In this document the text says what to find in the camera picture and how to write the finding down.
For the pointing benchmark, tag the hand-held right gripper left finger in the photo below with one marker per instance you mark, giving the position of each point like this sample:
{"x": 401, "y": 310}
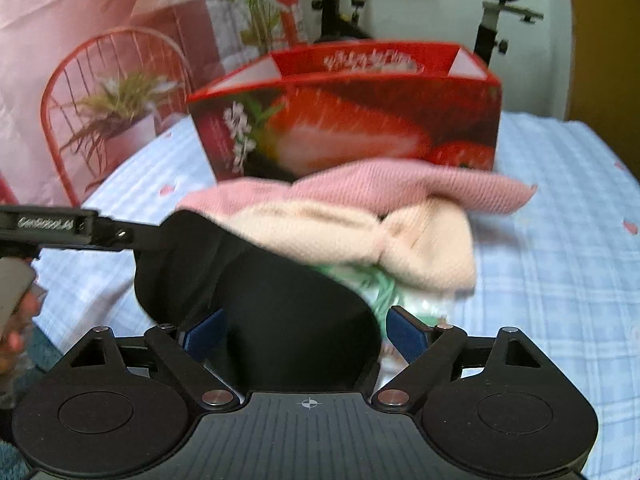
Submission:
{"x": 205, "y": 332}

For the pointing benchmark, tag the brown wooden wardrobe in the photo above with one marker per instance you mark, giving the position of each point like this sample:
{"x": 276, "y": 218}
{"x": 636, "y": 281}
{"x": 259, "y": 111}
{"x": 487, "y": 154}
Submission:
{"x": 605, "y": 60}

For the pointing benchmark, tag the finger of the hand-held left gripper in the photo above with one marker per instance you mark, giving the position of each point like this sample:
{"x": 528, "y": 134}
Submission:
{"x": 140, "y": 235}

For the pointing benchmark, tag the blue checked bedsheet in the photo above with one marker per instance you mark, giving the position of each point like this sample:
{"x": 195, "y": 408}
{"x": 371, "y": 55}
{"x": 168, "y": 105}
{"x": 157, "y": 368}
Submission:
{"x": 550, "y": 260}

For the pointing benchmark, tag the black cloth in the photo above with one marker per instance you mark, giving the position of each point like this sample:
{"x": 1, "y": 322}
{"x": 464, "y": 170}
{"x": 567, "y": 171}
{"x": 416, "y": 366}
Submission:
{"x": 280, "y": 310}

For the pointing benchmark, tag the pink printed wall backdrop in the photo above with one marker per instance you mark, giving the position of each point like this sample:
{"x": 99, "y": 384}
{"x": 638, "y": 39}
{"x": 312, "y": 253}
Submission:
{"x": 100, "y": 35}

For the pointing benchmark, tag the person's left hand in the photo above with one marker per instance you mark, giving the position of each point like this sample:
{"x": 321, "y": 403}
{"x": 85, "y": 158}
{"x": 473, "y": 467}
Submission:
{"x": 12, "y": 352}

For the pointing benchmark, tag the pink knitted cloth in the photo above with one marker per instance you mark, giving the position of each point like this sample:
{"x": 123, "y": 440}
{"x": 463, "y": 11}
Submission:
{"x": 400, "y": 185}

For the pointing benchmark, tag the cream knitted cloth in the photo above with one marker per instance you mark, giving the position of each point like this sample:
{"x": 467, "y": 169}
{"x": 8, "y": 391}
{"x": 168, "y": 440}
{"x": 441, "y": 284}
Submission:
{"x": 425, "y": 250}

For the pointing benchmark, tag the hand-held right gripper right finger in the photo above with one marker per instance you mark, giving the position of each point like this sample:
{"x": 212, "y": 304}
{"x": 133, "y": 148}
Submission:
{"x": 407, "y": 332}

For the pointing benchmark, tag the red strawberry print box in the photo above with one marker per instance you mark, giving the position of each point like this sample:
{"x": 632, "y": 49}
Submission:
{"x": 360, "y": 120}

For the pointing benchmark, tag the green cloth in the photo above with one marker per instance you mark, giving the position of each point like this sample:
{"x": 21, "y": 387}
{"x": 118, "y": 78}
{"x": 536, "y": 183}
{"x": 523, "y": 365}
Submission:
{"x": 400, "y": 295}

